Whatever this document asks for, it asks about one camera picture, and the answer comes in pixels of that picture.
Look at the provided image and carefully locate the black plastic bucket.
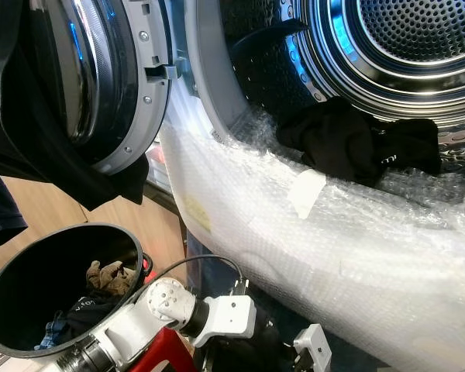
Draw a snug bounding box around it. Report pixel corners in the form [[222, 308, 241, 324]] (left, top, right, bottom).
[[0, 222, 154, 362]]

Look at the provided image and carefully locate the perforated steel washer drum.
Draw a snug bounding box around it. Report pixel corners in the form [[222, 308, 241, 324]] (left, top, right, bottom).
[[223, 0, 465, 125]]

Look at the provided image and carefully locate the crumpled black garment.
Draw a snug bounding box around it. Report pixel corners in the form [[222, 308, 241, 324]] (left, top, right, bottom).
[[277, 96, 443, 188]]

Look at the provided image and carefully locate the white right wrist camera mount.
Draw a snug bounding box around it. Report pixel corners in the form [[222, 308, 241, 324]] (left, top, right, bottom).
[[292, 324, 333, 372]]

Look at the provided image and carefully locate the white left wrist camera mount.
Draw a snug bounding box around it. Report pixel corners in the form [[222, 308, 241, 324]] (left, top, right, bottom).
[[196, 294, 257, 347]]

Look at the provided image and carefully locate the dark blue hanging cloth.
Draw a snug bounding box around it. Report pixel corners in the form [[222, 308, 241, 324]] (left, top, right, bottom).
[[0, 172, 29, 252]]

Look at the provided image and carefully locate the blue checked cloth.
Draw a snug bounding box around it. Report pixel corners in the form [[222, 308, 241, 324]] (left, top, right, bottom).
[[41, 319, 69, 351]]

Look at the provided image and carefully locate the round chrome washer door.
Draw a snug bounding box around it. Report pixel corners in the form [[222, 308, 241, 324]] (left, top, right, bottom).
[[29, 0, 184, 176]]

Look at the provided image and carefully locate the bubble-wrapped white washing machine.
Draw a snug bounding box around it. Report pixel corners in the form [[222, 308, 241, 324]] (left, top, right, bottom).
[[159, 0, 465, 372]]

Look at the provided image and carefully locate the black garment with white print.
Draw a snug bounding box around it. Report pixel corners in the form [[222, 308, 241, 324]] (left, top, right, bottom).
[[60, 293, 117, 343]]

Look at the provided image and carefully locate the red plastic piece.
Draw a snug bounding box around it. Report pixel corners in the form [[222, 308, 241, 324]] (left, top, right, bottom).
[[142, 326, 201, 372]]

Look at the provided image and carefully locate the brown crumpled cloth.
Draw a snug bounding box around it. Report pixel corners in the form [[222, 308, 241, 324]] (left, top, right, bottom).
[[85, 260, 139, 296]]

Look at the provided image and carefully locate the white tape label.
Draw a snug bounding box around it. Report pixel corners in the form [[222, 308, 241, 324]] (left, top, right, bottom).
[[288, 168, 328, 220]]

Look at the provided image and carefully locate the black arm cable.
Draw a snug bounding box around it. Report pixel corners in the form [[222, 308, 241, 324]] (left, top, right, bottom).
[[138, 253, 247, 297]]

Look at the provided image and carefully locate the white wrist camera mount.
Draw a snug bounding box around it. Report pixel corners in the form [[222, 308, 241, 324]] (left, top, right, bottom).
[[196, 294, 257, 347], [292, 324, 333, 372]]

